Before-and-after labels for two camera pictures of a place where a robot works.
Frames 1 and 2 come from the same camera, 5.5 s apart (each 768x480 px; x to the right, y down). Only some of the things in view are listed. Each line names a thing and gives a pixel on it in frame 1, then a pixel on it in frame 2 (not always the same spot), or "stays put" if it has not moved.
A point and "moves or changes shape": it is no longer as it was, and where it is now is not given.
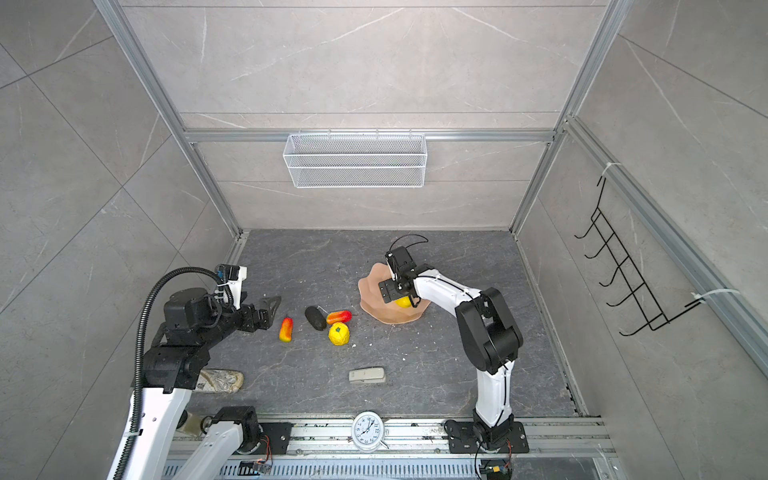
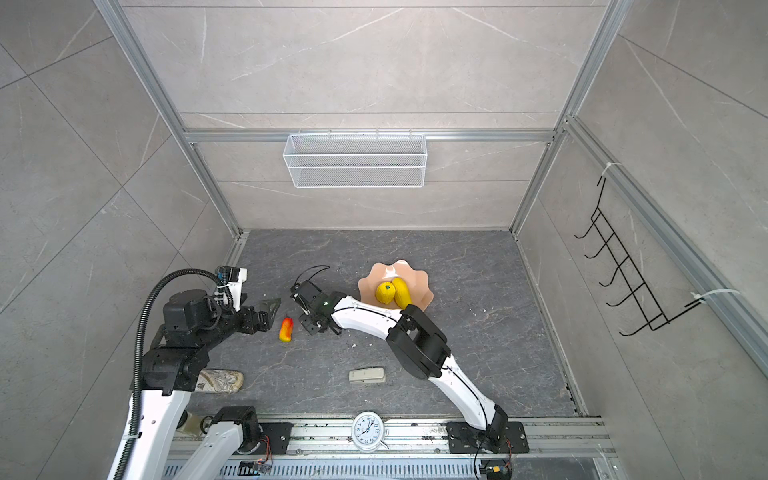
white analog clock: (367, 431) stays put
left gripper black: (263, 316) stays put
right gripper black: (388, 290) → (310, 328)
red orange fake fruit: (286, 330) stays put
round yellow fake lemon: (339, 333) moves or changes shape
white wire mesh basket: (355, 160) stays put
